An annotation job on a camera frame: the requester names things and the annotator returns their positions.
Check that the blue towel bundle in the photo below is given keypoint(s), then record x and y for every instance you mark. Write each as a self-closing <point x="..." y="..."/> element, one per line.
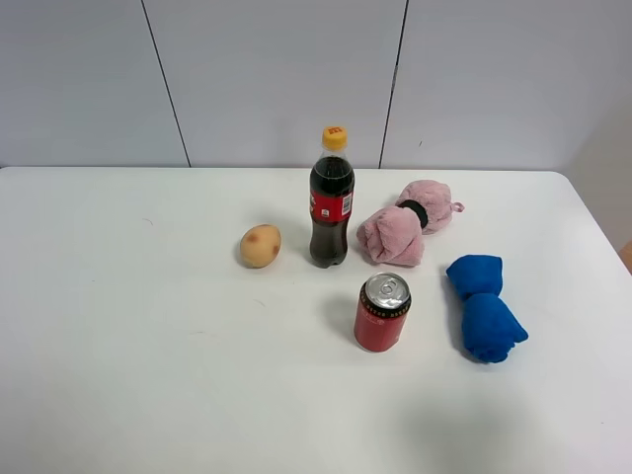
<point x="489" y="329"/>

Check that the tan potato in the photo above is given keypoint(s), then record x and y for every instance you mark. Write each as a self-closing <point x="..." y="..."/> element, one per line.
<point x="260" y="246"/>

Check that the cola bottle with yellow cap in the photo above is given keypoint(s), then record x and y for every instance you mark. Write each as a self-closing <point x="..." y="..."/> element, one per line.
<point x="331" y="187"/>

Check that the pink plush towel bundle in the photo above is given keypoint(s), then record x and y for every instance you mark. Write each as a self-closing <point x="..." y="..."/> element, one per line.
<point x="394" y="235"/>

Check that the red soda can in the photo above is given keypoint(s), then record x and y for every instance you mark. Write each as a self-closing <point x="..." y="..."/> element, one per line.
<point x="383" y="304"/>

